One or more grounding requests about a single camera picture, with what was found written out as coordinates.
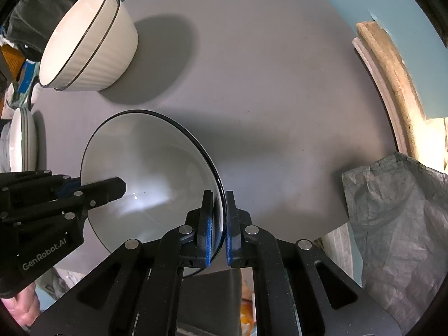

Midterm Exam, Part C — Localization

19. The dark grey fleece blanket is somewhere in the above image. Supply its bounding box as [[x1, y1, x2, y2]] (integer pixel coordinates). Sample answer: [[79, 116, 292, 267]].
[[3, 0, 78, 62]]

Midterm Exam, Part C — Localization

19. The wooden skirting board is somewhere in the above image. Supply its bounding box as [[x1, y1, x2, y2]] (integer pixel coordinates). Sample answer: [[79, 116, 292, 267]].
[[352, 21, 447, 172]]

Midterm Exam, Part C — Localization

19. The grey plastic bag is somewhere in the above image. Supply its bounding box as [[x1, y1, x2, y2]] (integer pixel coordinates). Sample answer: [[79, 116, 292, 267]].
[[342, 153, 447, 334]]

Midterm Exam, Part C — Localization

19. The person's left hand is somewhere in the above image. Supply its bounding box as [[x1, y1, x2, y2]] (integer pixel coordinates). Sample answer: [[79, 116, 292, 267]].
[[1, 282, 40, 327]]

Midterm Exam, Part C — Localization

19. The white plate black rim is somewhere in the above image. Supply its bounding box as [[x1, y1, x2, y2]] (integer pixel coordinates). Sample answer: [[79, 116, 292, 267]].
[[9, 108, 38, 172], [0, 119, 11, 173]]

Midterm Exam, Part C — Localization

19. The white ribbed bowl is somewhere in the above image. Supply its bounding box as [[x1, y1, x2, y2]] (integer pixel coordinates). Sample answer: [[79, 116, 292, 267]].
[[39, 0, 138, 91], [80, 110, 225, 257], [39, 0, 118, 88]]

